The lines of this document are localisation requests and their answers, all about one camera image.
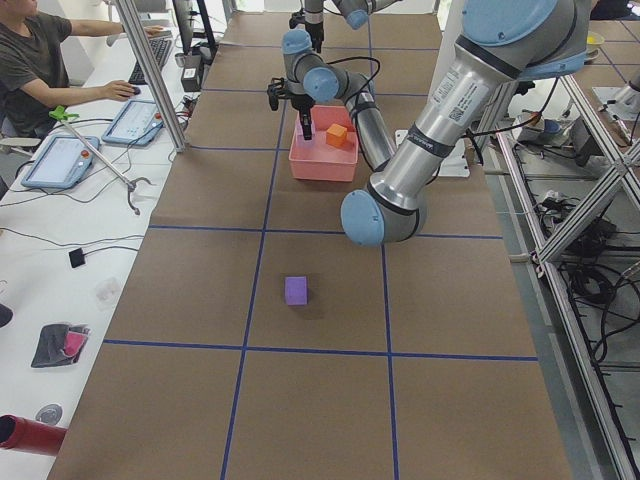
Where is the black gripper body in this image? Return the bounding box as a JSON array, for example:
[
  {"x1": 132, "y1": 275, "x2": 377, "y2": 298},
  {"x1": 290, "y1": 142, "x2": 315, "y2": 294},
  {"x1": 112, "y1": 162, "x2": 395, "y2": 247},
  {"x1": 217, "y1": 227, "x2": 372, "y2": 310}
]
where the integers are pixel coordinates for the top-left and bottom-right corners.
[{"x1": 267, "y1": 77, "x2": 315, "y2": 111}]

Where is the orange foam block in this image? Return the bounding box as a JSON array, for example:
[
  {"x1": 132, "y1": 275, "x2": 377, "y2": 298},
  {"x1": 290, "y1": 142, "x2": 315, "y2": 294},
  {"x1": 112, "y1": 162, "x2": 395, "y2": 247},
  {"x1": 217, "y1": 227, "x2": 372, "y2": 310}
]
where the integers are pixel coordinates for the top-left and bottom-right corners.
[{"x1": 325, "y1": 123, "x2": 348, "y2": 148}]

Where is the purple foam block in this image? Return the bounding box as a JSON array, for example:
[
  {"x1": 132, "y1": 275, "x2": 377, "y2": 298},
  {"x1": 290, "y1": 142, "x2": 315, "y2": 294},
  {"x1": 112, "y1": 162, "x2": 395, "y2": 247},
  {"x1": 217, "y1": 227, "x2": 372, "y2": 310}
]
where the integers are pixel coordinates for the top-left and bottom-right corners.
[{"x1": 284, "y1": 276, "x2": 308, "y2": 306}]

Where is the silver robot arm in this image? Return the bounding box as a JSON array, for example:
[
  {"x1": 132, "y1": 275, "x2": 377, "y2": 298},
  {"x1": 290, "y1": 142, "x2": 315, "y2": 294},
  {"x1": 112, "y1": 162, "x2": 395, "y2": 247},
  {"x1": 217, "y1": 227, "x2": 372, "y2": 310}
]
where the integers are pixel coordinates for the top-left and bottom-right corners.
[
  {"x1": 269, "y1": 0, "x2": 591, "y2": 246},
  {"x1": 268, "y1": 1, "x2": 397, "y2": 172}
]

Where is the pink plastic bin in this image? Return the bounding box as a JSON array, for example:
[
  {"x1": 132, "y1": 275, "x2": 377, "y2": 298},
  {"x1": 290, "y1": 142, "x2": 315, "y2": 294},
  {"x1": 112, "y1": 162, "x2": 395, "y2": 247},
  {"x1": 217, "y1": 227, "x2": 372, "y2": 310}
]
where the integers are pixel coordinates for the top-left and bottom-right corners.
[{"x1": 289, "y1": 105, "x2": 359, "y2": 182}]

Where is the black keyboard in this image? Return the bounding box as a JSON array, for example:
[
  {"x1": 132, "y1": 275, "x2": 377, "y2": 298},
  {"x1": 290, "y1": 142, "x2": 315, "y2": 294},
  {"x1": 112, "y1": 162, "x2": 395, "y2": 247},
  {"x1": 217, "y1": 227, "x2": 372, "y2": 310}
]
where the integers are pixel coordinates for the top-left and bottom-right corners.
[{"x1": 127, "y1": 37, "x2": 174, "y2": 85}]

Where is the blue teach pendant far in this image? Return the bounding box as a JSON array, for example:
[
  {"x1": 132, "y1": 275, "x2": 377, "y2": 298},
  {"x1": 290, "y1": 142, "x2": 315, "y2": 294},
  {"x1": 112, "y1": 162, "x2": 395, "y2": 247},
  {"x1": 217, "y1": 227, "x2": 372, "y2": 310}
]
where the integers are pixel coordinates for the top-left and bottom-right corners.
[{"x1": 101, "y1": 99, "x2": 163, "y2": 146}]

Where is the blue teach pendant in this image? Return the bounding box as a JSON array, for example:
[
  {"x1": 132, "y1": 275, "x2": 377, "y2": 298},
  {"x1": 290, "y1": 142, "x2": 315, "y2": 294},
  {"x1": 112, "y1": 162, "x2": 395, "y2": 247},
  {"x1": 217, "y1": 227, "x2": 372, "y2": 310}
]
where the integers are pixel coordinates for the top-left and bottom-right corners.
[
  {"x1": 21, "y1": 135, "x2": 100, "y2": 189},
  {"x1": 101, "y1": 99, "x2": 163, "y2": 146}
]

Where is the reacher grabber tool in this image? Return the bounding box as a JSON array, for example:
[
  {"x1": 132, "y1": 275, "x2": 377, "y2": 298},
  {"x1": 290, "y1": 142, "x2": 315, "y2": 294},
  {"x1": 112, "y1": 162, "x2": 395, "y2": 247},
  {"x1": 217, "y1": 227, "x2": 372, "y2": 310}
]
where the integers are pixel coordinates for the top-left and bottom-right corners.
[{"x1": 48, "y1": 106, "x2": 151, "y2": 216}]

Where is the blue teach pendant near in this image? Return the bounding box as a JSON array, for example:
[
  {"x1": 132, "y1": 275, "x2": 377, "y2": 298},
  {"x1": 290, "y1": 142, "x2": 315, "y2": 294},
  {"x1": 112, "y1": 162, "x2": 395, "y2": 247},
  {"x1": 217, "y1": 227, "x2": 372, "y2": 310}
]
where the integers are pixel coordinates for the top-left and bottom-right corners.
[{"x1": 21, "y1": 135, "x2": 100, "y2": 189}]

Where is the seated person in grey shirt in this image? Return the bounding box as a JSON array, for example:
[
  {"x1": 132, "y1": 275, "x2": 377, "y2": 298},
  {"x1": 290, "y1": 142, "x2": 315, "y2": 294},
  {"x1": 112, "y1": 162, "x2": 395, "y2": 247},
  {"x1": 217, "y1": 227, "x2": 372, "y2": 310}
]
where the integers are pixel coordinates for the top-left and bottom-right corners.
[{"x1": 1, "y1": 1, "x2": 135, "y2": 138}]

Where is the grey pink cloth pouch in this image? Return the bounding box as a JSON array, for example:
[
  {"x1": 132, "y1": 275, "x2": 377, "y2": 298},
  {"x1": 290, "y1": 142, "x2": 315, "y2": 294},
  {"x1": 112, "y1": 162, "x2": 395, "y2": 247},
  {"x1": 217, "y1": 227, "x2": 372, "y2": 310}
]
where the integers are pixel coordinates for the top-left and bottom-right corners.
[{"x1": 31, "y1": 323, "x2": 90, "y2": 368}]

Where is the red cylinder bottle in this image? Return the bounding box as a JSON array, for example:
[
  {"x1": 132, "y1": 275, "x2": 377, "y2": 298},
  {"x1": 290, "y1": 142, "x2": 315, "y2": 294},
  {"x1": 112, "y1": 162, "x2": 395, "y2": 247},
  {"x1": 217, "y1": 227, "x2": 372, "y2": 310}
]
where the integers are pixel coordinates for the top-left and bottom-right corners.
[{"x1": 1, "y1": 415, "x2": 67, "y2": 456}]

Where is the aluminium frame post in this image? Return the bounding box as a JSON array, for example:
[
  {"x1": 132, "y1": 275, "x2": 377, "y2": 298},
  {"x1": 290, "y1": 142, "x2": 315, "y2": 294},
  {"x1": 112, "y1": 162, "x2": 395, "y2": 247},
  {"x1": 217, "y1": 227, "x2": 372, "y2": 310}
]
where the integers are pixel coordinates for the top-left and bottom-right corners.
[{"x1": 114, "y1": 0, "x2": 186, "y2": 153}]

